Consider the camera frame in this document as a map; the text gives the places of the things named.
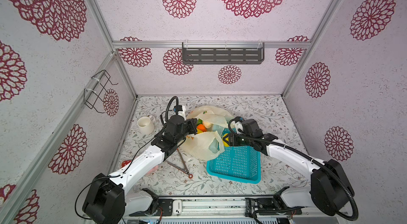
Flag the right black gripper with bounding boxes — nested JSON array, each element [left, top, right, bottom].
[[222, 132, 253, 148]]

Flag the cream printed plastic bag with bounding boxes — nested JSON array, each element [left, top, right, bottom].
[[180, 105, 234, 161]]

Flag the yellow lemon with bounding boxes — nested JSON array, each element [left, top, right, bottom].
[[222, 134, 230, 147]]

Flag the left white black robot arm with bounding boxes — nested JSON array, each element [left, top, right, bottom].
[[78, 96, 198, 224]]

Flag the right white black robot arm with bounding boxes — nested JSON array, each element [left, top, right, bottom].
[[223, 116, 359, 223]]

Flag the teal plastic basket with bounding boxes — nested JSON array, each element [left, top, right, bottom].
[[207, 140, 261, 184]]

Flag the white ceramic mug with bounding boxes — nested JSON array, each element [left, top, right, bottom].
[[137, 115, 155, 136]]

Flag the metal tongs red tips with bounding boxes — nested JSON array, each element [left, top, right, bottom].
[[165, 149, 194, 179]]

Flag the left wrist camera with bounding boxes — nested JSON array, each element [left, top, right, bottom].
[[173, 105, 186, 120]]

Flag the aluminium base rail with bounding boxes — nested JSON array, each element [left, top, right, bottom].
[[79, 194, 347, 221]]

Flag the grey wall shelf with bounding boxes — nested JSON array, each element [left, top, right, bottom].
[[181, 42, 265, 65]]

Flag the black wire wall rack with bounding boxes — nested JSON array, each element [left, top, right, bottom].
[[83, 70, 119, 116]]

